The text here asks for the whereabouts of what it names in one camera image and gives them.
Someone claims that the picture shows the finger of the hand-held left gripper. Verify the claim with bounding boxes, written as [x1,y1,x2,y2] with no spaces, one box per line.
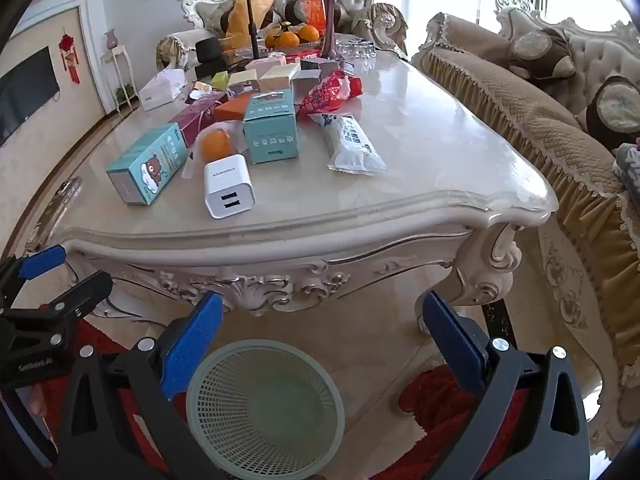
[0,244,68,311]
[0,270,113,334]

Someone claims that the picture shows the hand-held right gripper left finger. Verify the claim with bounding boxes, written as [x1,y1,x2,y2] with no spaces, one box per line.
[50,291,226,480]

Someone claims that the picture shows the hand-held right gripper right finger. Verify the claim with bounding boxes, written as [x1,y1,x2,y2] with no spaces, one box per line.
[422,290,593,480]

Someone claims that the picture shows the green mesh plastic basket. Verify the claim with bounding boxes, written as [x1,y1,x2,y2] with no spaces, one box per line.
[186,339,346,480]

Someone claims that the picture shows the cream box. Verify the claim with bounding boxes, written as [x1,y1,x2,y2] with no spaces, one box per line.
[258,62,301,93]

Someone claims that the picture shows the silver holographic box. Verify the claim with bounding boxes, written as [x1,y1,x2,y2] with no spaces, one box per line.
[291,69,322,103]

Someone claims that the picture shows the teal box with bear print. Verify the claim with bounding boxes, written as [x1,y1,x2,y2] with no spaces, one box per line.
[106,125,192,207]

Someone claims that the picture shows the small green plant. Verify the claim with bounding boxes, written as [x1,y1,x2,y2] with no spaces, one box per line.
[114,82,138,108]

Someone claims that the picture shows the plastic-wrapped orange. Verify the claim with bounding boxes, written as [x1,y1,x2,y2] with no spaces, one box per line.
[200,129,235,163]

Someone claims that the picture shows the white tissue box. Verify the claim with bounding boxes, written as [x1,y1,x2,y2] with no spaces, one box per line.
[138,69,187,112]

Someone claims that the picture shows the maroon box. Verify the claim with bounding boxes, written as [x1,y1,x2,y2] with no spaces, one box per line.
[167,91,228,148]

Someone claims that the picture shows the white side stand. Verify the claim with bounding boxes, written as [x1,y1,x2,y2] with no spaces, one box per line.
[100,46,138,111]

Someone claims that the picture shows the white snack packet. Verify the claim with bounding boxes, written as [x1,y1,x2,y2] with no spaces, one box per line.
[307,112,388,175]

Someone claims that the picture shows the plain teal box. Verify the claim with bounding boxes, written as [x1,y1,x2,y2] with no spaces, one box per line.
[242,91,300,165]

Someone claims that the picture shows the beige fringed sofa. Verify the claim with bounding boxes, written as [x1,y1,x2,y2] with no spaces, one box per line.
[411,0,640,456]

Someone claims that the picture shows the orange box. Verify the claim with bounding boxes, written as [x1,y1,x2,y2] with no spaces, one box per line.
[214,96,253,122]

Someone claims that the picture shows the grey cloth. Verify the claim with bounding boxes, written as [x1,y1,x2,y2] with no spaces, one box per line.
[614,142,640,196]

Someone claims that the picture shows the beige box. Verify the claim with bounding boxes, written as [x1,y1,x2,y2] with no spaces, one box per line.
[227,69,260,96]

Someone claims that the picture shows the black box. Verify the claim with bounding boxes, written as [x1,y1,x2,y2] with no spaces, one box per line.
[195,36,226,80]

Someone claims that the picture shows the red snack packet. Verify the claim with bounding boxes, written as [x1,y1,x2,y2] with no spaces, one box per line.
[296,71,362,118]

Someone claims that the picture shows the brown round-pattern cushion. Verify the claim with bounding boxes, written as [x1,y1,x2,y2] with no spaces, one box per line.
[575,76,640,151]
[507,25,576,81]

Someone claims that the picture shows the pink box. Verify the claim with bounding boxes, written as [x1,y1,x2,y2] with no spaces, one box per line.
[245,55,288,80]

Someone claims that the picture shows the grey box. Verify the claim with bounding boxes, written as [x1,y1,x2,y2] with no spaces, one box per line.
[300,56,342,78]

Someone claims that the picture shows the cluster of clear glass cups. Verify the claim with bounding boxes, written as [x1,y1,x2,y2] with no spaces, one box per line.
[335,40,377,62]

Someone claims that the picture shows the glass fruit plate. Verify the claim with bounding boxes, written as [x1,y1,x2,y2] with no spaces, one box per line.
[240,41,328,61]

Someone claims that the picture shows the orange paper bag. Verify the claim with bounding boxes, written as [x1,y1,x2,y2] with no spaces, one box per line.
[225,0,276,51]

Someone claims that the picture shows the black tripod stand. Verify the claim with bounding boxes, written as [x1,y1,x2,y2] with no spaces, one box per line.
[227,0,266,61]

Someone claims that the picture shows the purple glass vase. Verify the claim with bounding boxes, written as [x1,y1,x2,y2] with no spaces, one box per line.
[320,0,346,58]

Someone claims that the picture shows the red printed bag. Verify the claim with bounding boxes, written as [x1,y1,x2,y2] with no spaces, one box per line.
[300,0,326,28]

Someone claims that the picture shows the white USB wall charger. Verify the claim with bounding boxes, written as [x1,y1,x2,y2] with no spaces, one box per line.
[202,156,257,220]

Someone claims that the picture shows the wall television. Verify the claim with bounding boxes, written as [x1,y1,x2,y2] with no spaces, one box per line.
[0,46,61,146]

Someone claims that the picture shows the red knot wall decoration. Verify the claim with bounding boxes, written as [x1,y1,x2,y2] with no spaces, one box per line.
[59,27,82,83]

